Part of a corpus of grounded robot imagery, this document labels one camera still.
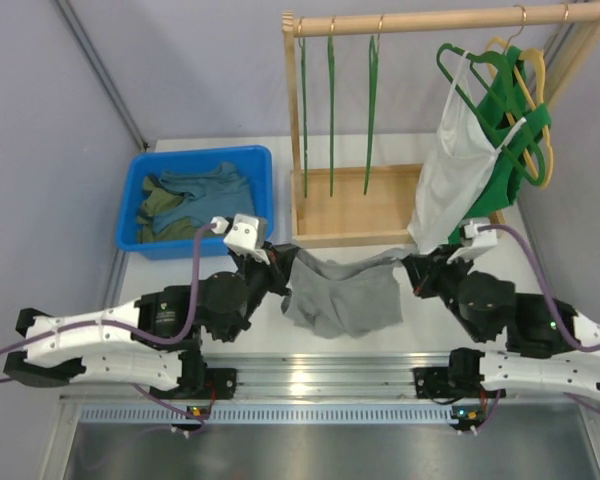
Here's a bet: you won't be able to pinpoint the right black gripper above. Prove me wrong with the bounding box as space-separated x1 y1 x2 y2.
400 242 486 343

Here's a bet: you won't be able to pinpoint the grey tank top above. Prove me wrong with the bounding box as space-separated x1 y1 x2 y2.
281 248 414 339

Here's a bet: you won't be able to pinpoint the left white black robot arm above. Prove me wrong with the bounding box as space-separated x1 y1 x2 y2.
3 244 299 399

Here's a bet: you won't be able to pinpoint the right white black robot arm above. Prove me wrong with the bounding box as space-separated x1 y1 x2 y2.
402 246 600 401

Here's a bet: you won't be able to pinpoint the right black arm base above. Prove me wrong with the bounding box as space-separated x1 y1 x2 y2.
413 348 485 405

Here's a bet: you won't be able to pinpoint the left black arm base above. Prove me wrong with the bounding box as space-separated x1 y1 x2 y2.
149 349 237 400

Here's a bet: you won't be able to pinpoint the white tank top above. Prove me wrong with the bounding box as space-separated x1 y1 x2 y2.
407 51 527 254

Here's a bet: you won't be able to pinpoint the green tank top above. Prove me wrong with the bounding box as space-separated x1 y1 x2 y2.
461 38 554 220

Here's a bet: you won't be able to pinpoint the yellow hanger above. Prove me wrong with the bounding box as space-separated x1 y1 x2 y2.
485 27 554 189

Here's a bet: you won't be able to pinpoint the wooden clothes rack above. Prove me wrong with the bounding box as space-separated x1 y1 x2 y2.
282 1 600 248

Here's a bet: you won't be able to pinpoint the teal blue garment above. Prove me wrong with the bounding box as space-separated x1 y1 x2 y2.
152 162 256 234

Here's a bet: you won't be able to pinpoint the blue plastic bin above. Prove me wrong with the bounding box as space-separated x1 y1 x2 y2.
116 145 275 260

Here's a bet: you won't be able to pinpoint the olive green garment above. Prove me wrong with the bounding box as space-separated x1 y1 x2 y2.
136 175 197 244

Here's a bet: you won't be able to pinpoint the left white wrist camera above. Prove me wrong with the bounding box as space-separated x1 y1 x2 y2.
211 214 270 265

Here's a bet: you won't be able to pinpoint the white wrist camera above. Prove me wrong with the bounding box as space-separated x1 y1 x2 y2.
211 214 270 265
446 217 498 264

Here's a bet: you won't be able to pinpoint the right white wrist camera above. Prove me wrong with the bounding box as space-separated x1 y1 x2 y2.
446 217 498 264

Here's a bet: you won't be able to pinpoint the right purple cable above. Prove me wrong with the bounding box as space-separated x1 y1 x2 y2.
479 223 600 414

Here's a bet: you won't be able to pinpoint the purple cable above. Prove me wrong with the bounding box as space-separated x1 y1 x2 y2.
0 222 219 386
479 223 600 414

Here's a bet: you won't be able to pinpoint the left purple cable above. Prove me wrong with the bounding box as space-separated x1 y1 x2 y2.
0 222 219 386

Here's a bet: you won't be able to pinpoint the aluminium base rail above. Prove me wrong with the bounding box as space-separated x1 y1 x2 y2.
59 352 600 401

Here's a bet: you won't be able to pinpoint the perforated cable duct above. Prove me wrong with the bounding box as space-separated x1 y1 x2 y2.
79 404 486 425

